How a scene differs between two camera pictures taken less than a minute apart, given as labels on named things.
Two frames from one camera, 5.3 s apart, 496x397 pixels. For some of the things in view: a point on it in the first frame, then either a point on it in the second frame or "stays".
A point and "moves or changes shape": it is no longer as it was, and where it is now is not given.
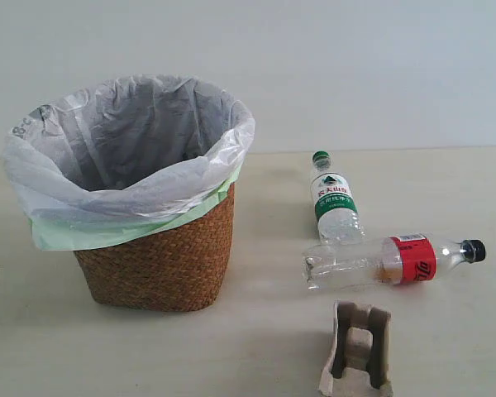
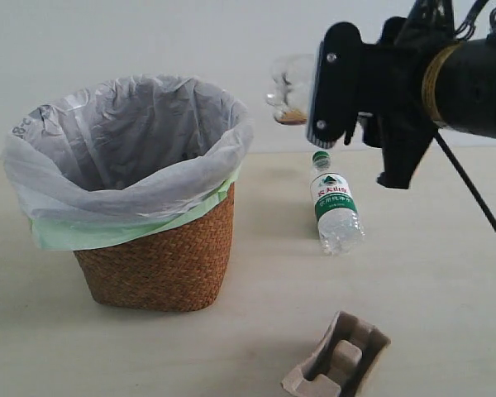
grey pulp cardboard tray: x=360 y=365 moves or changes shape
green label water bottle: x=338 y=218 stays
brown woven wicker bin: x=181 y=267 stays
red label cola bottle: x=389 y=260 -> x=290 y=92
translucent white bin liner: x=127 y=149 stays
